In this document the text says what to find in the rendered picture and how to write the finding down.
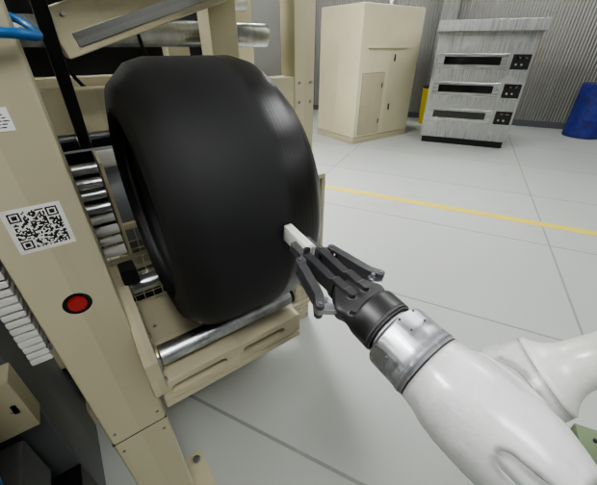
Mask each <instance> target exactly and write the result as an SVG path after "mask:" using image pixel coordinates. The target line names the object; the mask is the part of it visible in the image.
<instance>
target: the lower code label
mask: <svg viewBox="0 0 597 485"><path fill-rule="evenodd" d="M0 218H1V220H2V222H3V223H4V225H5V227H6V229H7V230H8V232H9V234H10V236H11V238H12V239H13V242H14V244H15V245H16V247H17V249H18V251H19V253H20V254H21V255H25V254H29V253H33V252H36V251H40V250H43V249H47V248H51V247H54V246H58V245H62V244H66V243H72V242H76V239H75V237H74V235H73V232H72V230H71V228H70V225H69V223H68V221H67V219H66V216H65V213H64V210H63V208H62V206H61V203H60V201H59V200H57V201H52V202H47V203H42V204H39V205H34V206H29V207H24V208H19V209H14V210H9V211H5V212H0Z"/></svg>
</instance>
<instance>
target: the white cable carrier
mask: <svg viewBox="0 0 597 485"><path fill-rule="evenodd" d="M0 320H1V321H2V322H4V323H5V326H6V328H7V329H8V330H10V331H9V332H10V334H11V335H12V336H13V339H14V340H15V342H16V343H17V345H18V347H19V348H20V349H22V351H23V353H24V354H26V357H27V359H28V360H30V363H31V365H32V366H34V365H37V364H39V363H42V362H44V361H47V360H49V359H52V358H54V355H53V345H52V344H51V343H50V341H49V340H48V338H47V336H46V335H45V333H44V332H43V330H42V328H41V327H40V325H39V323H38V321H37V319H36V318H35V316H34V315H33V313H32V311H31V310H30V308H29V306H28V305H27V303H26V301H25V300H24V298H23V296H22V295H21V293H20V292H19V290H18V288H17V287H16V285H15V283H14V282H13V280H12V279H11V277H10V276H9V274H8V272H7V271H6V269H5V267H4V266H3V264H2V262H1V261H0Z"/></svg>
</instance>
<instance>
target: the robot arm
mask: <svg viewBox="0 0 597 485"><path fill-rule="evenodd" d="M283 240H284V241H285V242H286V243H287V244H289V245H290V250H291V252H292V253H293V254H294V255H295V256H296V257H297V258H296V265H295V273H296V275H297V277H298V280H299V282H300V283H301V285H302V286H303V288H304V290H305V292H306V294H307V295H308V297H309V299H310V301H311V303H312V305H313V313H314V317H315V318H316V319H321V318H322V317H323V315H334V316H335V318H337V319H338V320H341V321H343V322H344V323H345V324H346V325H347V326H348V327H349V329H350V331H351V333H352V334H353V335H354V336H355V337H356V338H357V339H358V340H359V342H360V343H362V344H363V345H364V346H365V347H366V348H367V349H369V350H371V351H370V354H369V358H370V360H371V362H372V363H373V364H374V365H375V366H376V368H377V369H378V370H379V371H380V372H381V373H382V374H383V375H384V376H385V377H386V379H387V380H388V381H389V382H390V383H391V384H392V385H393V386H394V389H395V390H396V391H397V392H398V393H400V394H401V395H402V396H403V398H404V399H405V400H406V401H407V403H408V404H409V406H410V407H411V409H412V410H413V412H414V414H415V416H416V418H417V420H418V422H419V423H420V425H421V426H423V428H424V429H425V430H426V431H427V433H428V434H429V436H430V437H431V439H432V440H433V441H434V442H435V443H436V444H437V445H438V446H439V447H440V449H441V450H442V451H443V452H444V453H445V454H446V455H447V457H448V458H449V459H450V460H451V461H452V462H453V463H454V464H455V465H456V466H457V467H458V468H459V469H460V470H461V472H462V473H463V474H464V475H465V476H466V477H467V478H468V479H469V480H470V481H471V482H472V483H473V484H474V485H597V465H596V464H595V462H594V461H593V459H592V458H591V456H590V455H589V453H588V452H587V451H586V449H585V448H584V446H583V445H582V443H581V442H580V441H579V439H578V438H577V437H576V436H575V434H574V433H573V432H572V431H571V429H570V428H569V427H568V426H567V424H566V423H567V422H569V421H572V420H574V419H576V418H578V417H579V411H580V407H581V404H582V402H583V400H584V398H585V397H586V396H588V395H589V394H590V393H592V392H594V391H596V390H597V330H596V331H593V332H590V333H587V334H584V335H581V336H578V337H575V338H571V339H568V340H564V341H560V342H555V343H539V342H535V341H531V340H529V339H526V338H524V337H521V338H518V339H515V340H511V341H507V342H504V343H500V344H496V345H490V346H486V347H483V348H482V349H481V350H480V351H474V350H472V349H471V348H469V347H467V346H466V345H463V344H462V343H461V342H459V341H458V340H457V339H455V338H454V337H453V335H452V334H451V333H449V332H447V331H446V330H445V329H443V328H442V327H441V326H440V325H439V324H437V323H436V322H435V321H434V320H433V319H431V318H430V317H429V316H428V315H426V314H425V313H424V312H423V311H422V310H420V309H417V308H413V309H410V310H409V308H408V306H407V305H406V304H404V303H403V302H402V301H401V300H400V299H399V298H397V297H396V296H395V295H394V294H393V293H391V292H390V291H385V290H384V288H383V287H382V286H381V283H382V280H383V277H384V275H385V271H384V270H382V269H379V268H374V267H371V266H369V265H367V264H366V263H364V262H362V261H360V260H359V259H357V258H355V257H354V256H352V255H350V254H349V253H348V252H346V251H344V250H343V249H341V248H339V247H337V246H336V245H334V244H329V245H328V246H327V247H323V246H322V245H318V244H317V243H316V242H314V241H313V240H312V239H311V238H310V237H305V236H304V235H303V234H301V233H300V231H299V230H298V229H297V228H296V227H295V226H294V225H293V224H291V223H290V224H288V225H284V232H283ZM334 254H335V255H334ZM317 281H318V282H319V283H320V284H321V285H322V286H323V287H324V288H325V289H326V290H327V293H328V295H329V296H330V297H331V298H332V304H331V303H330V302H329V300H328V297H326V296H324V293H323V291H322V289H321V287H320V285H319V284H318V282H317Z"/></svg>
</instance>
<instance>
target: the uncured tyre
mask: <svg viewBox="0 0 597 485"><path fill-rule="evenodd" d="M104 98H105V107H106V114H107V119H108V126H109V132H110V137H111V142H112V147H113V150H114V154H115V158H116V161H117V168H118V171H119V174H120V178H121V181H122V184H123V187H124V190H125V193H126V196H127V199H128V202H129V205H130V208H131V211H132V213H133V216H134V219H135V221H136V224H137V226H138V229H139V232H140V234H141V237H142V239H143V244H144V246H145V248H146V251H147V253H148V256H149V258H150V260H151V263H152V265H153V267H154V268H155V270H156V273H157V275H158V277H159V279H160V281H161V283H162V284H163V286H164V288H165V290H166V291H167V293H168V295H169V297H170V299H171V300H172V302H173V304H174V305H175V307H176V309H177V310H178V311H179V313H180V314H181V315H182V316H183V317H184V318H186V319H192V320H195V321H198V322H201V323H204V324H207V325H210V324H216V323H222V322H226V321H228V320H230V319H233V318H235V317H237V316H239V315H241V314H243V313H245V312H247V311H250V310H252V309H254V308H256V307H258V306H260V305H262V304H265V303H267V302H269V301H271V300H273V299H275V298H277V297H280V296H282V295H284V294H286V293H288V292H290V291H291V290H292V289H293V288H294V287H295V286H296V285H298V284H299V283H300V282H299V279H298V277H297V275H296V273H295V265H296V258H297V257H296V256H295V255H294V254H293V253H292V252H291V250H290V245H289V244H287V243H286V242H285V241H284V240H283V232H284V225H288V224H290V223H291V224H293V225H294V226H295V227H296V228H297V229H298V230H299V231H300V233H301V234H303V235H304V236H305V237H310V238H311V239H312V240H313V241H314V242H315V243H318V242H319V237H320V233H321V225H322V197H321V188H320V181H319V175H318V170H317V167H316V163H315V159H314V155H313V152H312V149H311V146H310V143H309V140H308V138H307V136H306V133H305V131H304V129H303V127H302V124H301V122H300V120H299V118H298V116H297V114H296V112H295V110H294V109H293V107H292V106H291V104H290V103H289V101H288V100H287V99H286V97H285V96H284V95H283V94H282V92H281V91H280V90H279V89H278V88H277V86H276V85H275V84H274V83H273V81H272V80H271V79H270V78H269V77H268V76H267V75H266V74H265V73H264V72H263V71H262V70H261V69H260V68H259V67H257V66H256V65H254V64H252V63H250V62H248V61H245V60H242V59H238V58H235V57H232V56H228V55H197V56H140V57H137V58H135V59H132V60H129V61H126V62H123V63H121V64H120V66H119V67H118V68H117V70H116V72H115V73H114V74H113V76H112V77H111V78H110V80H109V81H108V82H107V84H106V85H105V89H104Z"/></svg>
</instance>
